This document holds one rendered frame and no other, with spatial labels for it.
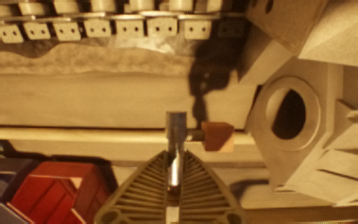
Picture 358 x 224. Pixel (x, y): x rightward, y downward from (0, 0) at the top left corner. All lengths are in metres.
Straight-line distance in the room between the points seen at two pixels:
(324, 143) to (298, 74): 0.10
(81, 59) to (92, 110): 0.13
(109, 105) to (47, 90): 0.16
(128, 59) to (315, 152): 0.35
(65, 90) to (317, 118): 0.48
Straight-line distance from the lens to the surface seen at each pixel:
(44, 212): 0.70
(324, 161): 0.27
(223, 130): 0.17
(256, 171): 0.58
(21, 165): 0.65
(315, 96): 0.23
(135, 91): 0.34
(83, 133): 0.44
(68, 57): 0.40
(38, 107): 0.51
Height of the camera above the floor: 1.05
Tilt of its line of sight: 60 degrees down
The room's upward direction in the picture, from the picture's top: 179 degrees counter-clockwise
